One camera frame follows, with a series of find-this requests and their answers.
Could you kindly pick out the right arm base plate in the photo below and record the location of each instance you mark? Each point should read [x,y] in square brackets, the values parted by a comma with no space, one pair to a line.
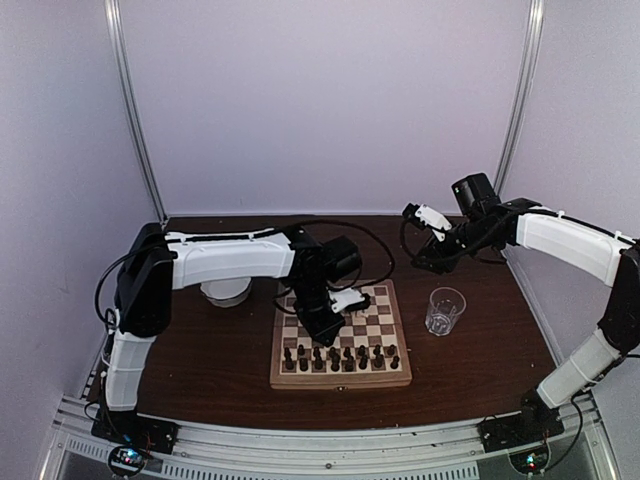
[507,432]

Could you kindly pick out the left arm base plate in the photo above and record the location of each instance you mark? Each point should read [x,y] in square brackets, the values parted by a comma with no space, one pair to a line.
[143,433]

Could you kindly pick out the dark piece queen file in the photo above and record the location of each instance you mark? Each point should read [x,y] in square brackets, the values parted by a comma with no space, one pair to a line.
[335,363]

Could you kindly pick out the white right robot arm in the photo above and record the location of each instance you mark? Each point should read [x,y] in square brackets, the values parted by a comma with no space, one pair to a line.
[611,258]

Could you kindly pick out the clear plastic cup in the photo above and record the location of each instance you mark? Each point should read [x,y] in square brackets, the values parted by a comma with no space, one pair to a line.
[446,305]

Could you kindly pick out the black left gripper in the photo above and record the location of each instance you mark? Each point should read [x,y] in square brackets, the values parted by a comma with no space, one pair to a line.
[318,330]

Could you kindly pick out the dark tall king piece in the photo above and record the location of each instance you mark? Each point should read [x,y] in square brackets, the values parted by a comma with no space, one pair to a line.
[349,364]

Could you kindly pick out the dark queen piece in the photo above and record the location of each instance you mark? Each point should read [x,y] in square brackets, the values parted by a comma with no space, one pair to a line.
[318,365]

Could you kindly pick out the aluminium frame post left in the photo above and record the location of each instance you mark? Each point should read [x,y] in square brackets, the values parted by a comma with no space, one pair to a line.
[133,118]

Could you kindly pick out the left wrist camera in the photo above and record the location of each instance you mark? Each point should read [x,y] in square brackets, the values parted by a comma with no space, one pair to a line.
[349,300]

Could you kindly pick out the wooden chess board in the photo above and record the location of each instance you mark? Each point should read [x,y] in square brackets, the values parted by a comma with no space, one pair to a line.
[380,324]

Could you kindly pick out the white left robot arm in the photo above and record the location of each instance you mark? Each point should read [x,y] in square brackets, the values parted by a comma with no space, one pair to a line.
[224,266]

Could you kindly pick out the white round bowl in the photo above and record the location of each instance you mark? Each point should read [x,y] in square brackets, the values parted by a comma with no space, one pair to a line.
[226,293]

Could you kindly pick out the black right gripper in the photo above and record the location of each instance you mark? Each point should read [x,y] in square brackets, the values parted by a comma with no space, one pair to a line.
[443,262]

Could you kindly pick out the dark rook corner piece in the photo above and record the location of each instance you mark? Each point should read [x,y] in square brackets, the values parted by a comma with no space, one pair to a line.
[289,365]

